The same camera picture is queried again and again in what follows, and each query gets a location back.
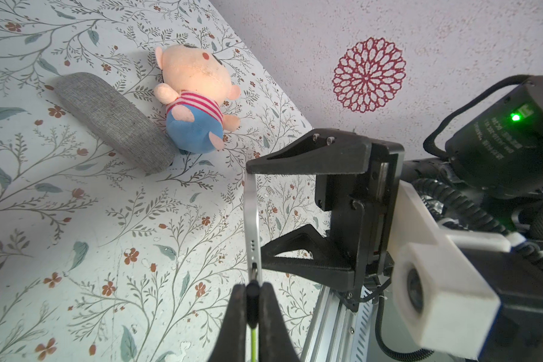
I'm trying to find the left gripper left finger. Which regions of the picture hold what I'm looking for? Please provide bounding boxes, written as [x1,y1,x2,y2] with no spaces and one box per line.
[208,284,253,362]

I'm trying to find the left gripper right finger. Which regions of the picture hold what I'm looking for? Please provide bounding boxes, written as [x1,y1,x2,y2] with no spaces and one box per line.
[258,283,300,362]

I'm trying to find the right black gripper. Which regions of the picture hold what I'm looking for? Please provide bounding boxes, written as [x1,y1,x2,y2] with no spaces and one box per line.
[246,128,404,312]

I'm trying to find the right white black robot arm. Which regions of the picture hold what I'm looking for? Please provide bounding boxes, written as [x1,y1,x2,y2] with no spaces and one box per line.
[228,75,543,361]

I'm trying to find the pig plush toy blue pants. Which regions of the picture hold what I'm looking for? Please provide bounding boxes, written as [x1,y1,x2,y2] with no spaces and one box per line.
[154,45,241,154]

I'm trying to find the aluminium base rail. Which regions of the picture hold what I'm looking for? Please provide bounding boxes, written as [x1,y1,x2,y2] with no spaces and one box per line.
[300,287,375,362]

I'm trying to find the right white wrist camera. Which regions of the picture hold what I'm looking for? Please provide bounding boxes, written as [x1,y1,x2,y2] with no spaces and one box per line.
[388,181,511,359]

